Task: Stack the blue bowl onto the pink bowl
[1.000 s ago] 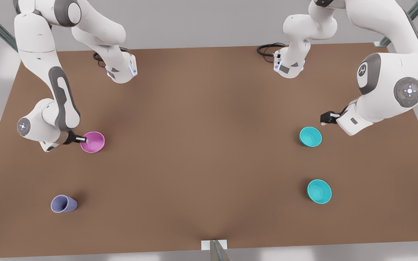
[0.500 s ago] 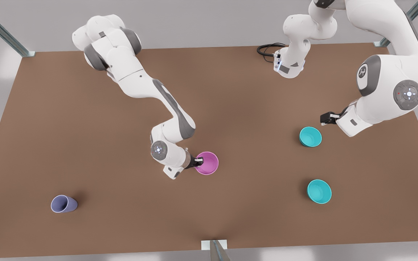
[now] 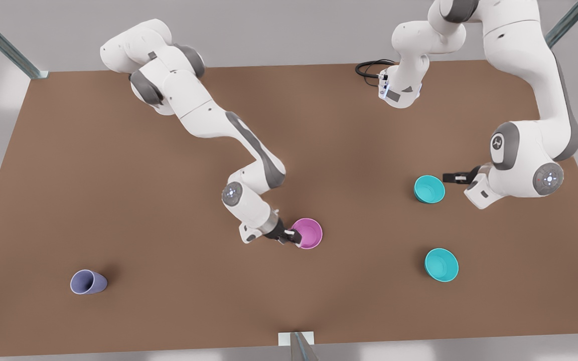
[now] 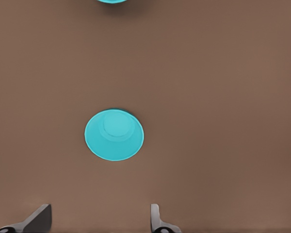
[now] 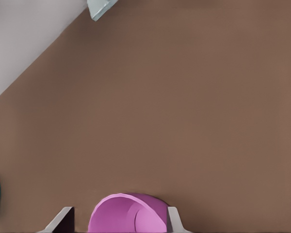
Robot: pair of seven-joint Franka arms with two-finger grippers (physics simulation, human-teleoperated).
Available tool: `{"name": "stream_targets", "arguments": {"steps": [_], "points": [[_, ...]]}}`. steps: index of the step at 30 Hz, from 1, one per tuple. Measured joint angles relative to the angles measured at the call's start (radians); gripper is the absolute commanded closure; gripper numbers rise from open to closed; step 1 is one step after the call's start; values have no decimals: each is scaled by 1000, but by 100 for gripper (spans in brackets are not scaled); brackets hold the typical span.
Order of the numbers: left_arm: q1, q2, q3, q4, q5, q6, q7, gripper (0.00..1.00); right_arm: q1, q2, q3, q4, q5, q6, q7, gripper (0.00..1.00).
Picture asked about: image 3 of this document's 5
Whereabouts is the silver frame post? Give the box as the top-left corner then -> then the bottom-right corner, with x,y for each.
278,331 -> 320,361
0,4 -> 49,80
545,0 -> 578,49

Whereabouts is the pink bowl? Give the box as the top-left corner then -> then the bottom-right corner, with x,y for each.
290,218 -> 323,250

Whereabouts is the teal blue bowl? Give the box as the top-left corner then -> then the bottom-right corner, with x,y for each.
424,248 -> 460,283
413,175 -> 446,205

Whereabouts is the black cable loop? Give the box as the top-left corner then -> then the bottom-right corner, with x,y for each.
355,59 -> 398,86

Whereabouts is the lavender cup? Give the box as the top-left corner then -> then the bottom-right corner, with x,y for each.
70,270 -> 108,295

